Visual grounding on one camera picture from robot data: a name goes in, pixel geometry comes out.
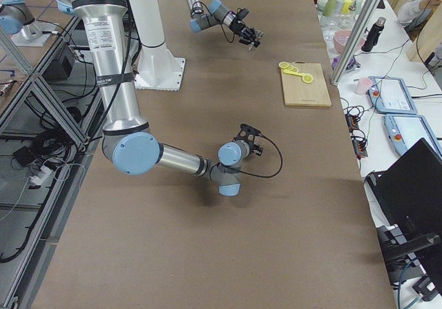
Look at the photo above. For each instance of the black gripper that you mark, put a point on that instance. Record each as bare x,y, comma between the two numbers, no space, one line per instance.
254,148
240,27

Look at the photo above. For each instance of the green plastic cup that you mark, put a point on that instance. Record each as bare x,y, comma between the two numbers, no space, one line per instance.
329,8

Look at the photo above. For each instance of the yellow plastic cup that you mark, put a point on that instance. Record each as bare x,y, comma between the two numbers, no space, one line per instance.
345,8

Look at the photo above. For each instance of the pink plastic cup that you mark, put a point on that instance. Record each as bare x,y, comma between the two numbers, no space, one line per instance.
363,85

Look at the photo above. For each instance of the bamboo cutting board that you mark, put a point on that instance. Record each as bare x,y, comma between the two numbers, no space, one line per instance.
297,93

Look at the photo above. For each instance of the yellow plastic spoon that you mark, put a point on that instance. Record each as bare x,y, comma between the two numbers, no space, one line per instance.
296,74

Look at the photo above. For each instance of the pink bowl with ice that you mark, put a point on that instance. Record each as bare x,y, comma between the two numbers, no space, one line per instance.
340,39

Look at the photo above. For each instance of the purple cloth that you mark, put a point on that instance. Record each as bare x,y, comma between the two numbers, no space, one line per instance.
352,65

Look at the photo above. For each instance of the black water bottle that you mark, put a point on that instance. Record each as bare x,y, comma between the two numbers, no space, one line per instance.
373,35

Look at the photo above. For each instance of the upper teach pendant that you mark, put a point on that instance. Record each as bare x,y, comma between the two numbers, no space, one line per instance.
390,95

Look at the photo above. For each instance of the teach pendant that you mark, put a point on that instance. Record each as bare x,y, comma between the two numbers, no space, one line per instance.
405,130
390,95

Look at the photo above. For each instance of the lower teach pendant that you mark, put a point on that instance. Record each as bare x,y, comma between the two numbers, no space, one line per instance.
405,130

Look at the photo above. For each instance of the black computer monitor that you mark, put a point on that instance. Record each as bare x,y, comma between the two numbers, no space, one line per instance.
409,192

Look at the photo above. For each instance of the man in grey jacket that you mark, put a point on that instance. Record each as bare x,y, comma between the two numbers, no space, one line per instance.
414,13

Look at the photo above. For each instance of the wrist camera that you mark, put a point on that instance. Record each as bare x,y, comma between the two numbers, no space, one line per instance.
247,133
242,13

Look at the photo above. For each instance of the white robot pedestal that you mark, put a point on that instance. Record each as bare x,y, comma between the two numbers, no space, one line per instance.
157,68

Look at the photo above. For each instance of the aluminium frame post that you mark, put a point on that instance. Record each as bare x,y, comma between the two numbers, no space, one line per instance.
350,47

